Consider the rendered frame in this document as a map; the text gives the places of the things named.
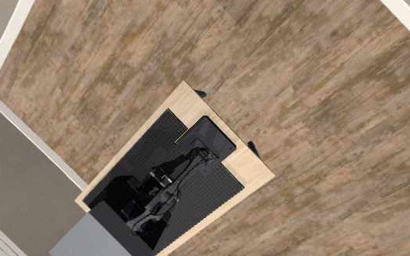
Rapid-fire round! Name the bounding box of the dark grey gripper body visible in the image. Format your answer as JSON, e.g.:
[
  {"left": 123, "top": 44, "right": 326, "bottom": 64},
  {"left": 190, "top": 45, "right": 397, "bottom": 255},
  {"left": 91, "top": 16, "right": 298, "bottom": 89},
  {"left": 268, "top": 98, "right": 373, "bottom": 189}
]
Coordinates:
[{"left": 141, "top": 195, "right": 153, "bottom": 206}]

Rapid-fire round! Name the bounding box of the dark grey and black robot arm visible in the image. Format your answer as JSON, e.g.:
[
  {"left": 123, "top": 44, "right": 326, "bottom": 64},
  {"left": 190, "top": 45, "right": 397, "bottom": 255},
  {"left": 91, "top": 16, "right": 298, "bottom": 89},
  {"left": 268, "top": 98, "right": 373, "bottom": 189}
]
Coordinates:
[{"left": 126, "top": 138, "right": 218, "bottom": 232}]

